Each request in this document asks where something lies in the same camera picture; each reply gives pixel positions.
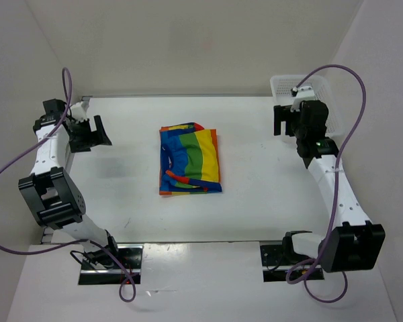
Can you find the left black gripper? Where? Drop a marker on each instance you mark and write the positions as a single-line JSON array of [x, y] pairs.
[[94, 138]]

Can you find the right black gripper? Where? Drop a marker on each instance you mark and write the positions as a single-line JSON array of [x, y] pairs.
[[283, 113]]

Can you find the rainbow striped shorts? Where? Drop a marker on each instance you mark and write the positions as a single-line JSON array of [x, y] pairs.
[[189, 160]]

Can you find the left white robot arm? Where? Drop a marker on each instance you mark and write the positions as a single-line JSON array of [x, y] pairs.
[[51, 195]]

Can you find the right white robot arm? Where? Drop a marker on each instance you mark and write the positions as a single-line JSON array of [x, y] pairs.
[[354, 242]]

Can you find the white plastic basket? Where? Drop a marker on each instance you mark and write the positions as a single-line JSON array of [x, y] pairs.
[[281, 86]]

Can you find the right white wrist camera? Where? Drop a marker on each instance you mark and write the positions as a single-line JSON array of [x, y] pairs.
[[300, 94]]

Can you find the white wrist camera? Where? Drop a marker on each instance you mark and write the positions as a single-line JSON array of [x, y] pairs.
[[300, 94], [78, 111]]

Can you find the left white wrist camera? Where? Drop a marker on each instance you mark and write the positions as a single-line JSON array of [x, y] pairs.
[[78, 111]]

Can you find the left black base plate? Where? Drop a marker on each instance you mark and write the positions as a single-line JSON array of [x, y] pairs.
[[129, 255]]

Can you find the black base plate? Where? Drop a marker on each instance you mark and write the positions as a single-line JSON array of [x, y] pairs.
[[275, 265], [129, 255]]

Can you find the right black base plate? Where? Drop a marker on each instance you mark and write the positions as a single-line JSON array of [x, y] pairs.
[[275, 265]]

